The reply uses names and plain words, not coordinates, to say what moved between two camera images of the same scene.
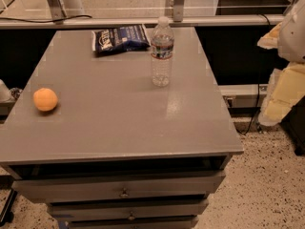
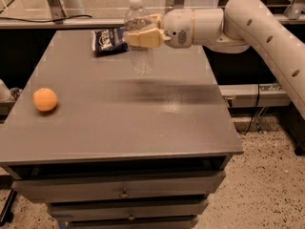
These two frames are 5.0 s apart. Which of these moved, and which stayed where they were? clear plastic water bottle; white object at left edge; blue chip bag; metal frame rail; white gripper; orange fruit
Moved: clear plastic water bottle; white gripper
Stayed: blue chip bag; orange fruit; metal frame rail; white object at left edge
